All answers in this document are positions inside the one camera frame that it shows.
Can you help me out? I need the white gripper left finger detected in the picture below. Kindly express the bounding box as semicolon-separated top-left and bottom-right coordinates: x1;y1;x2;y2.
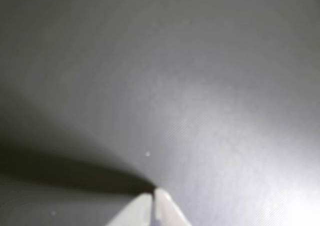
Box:
104;192;154;226

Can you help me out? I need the dark grey table mat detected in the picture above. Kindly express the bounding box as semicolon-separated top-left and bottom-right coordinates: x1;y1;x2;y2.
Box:
0;0;320;226

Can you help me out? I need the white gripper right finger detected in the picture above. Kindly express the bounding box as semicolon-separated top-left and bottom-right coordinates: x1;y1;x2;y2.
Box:
153;187;193;226

